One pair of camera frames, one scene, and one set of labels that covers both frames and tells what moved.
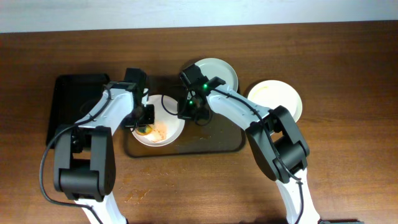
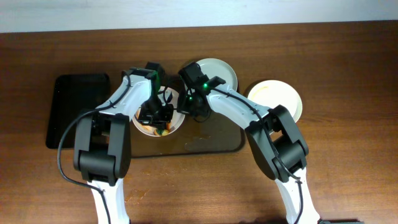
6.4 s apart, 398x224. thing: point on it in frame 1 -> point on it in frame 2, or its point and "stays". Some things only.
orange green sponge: [143, 130] -> [163, 132]
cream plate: [271, 94] stays
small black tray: [74, 96] stays
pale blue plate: [212, 67] stays
